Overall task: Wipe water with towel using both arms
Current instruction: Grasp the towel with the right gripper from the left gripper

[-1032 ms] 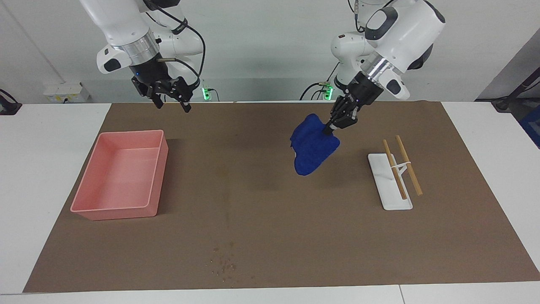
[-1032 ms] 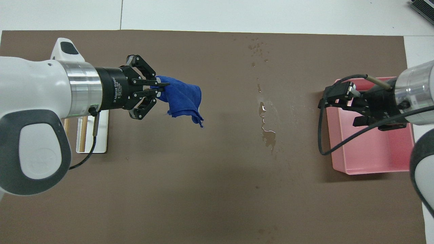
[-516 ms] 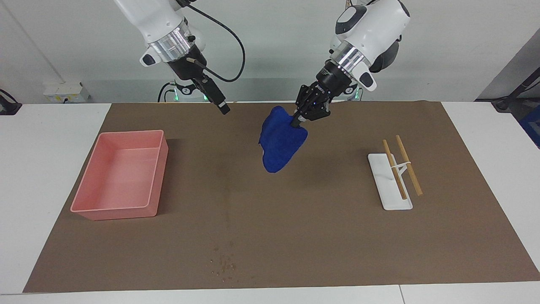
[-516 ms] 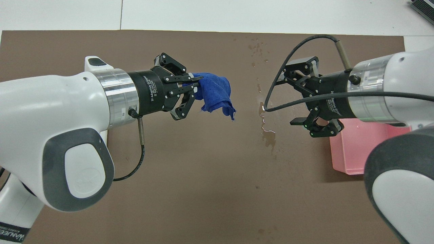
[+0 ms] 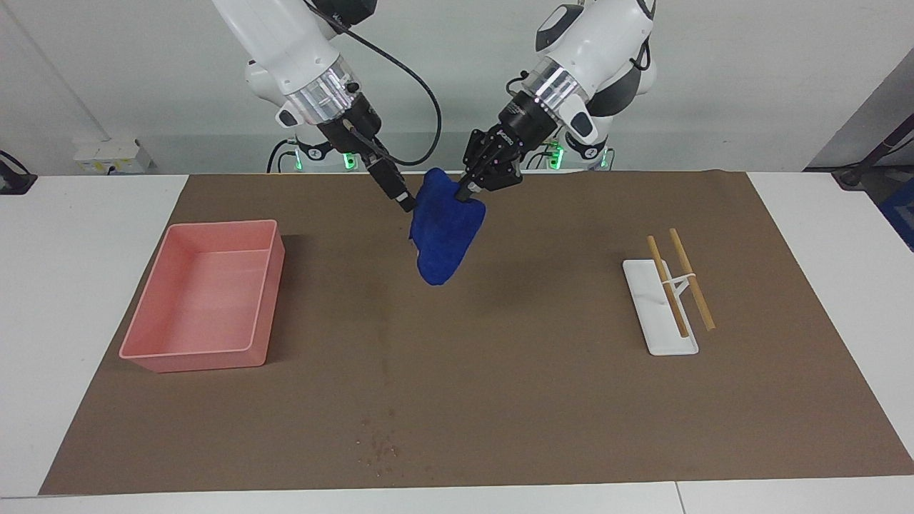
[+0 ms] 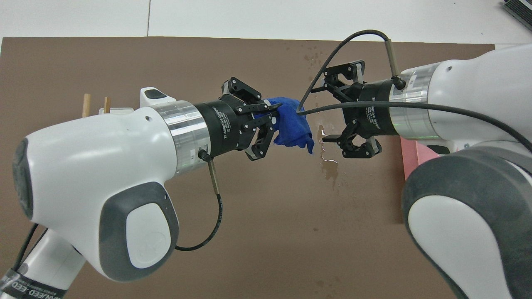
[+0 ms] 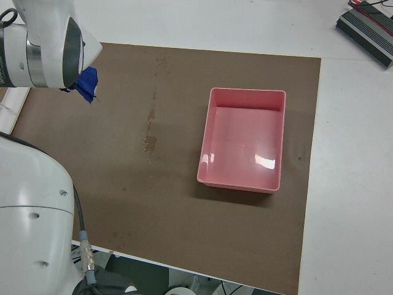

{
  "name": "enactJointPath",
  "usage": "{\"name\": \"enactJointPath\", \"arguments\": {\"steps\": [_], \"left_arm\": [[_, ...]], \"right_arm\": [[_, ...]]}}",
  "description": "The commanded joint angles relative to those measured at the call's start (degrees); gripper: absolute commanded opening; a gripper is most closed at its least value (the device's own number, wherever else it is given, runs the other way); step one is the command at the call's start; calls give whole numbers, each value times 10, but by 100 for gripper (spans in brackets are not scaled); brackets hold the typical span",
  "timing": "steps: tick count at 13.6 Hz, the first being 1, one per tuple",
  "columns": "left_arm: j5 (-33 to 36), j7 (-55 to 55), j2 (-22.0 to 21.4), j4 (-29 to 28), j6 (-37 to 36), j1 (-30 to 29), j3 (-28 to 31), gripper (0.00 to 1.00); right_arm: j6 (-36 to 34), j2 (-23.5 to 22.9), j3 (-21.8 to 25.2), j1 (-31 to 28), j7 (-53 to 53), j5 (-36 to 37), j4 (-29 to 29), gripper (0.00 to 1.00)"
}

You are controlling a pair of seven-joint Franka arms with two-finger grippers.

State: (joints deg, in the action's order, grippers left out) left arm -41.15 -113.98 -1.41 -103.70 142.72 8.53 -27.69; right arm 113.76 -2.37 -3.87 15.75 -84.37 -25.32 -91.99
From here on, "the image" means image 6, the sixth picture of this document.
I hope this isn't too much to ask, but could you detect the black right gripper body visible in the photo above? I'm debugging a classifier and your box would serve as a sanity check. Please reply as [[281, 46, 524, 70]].
[[345, 78, 400, 140]]

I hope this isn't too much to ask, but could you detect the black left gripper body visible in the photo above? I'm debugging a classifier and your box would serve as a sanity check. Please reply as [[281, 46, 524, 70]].
[[193, 97, 252, 159]]

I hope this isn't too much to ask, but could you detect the blue towel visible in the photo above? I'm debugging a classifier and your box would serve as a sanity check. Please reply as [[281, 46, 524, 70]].
[[260, 97, 315, 155]]

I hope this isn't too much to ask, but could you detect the spilled water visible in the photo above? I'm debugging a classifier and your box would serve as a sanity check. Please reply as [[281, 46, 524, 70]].
[[303, 44, 345, 191]]

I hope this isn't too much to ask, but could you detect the pink plastic bin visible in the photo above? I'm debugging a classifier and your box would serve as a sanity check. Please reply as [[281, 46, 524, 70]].
[[400, 137, 442, 181]]

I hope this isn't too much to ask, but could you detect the brown table mat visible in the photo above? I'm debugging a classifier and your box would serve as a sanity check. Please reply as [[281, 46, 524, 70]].
[[0, 37, 496, 299]]

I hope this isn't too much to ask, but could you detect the white rack with wooden rods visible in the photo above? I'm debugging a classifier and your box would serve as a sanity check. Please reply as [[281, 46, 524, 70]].
[[82, 93, 134, 119]]

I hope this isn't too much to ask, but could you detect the grey ribbed device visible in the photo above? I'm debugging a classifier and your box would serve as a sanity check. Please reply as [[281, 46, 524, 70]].
[[502, 0, 532, 32]]

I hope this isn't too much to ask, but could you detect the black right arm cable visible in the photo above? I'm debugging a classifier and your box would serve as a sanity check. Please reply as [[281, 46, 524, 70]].
[[296, 30, 532, 152]]

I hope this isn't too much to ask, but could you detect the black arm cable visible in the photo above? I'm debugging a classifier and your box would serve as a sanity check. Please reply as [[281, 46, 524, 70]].
[[296, 30, 532, 152], [12, 149, 224, 275]]

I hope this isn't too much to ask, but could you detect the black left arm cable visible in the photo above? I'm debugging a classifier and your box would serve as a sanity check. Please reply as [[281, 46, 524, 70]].
[[12, 149, 224, 275]]

